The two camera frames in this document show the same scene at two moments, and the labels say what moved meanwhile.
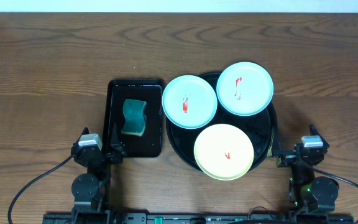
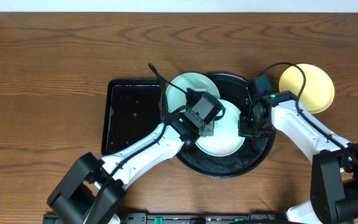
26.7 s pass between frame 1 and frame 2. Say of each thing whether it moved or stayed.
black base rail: stayed
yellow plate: moved
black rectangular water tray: stayed
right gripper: moved
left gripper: moved
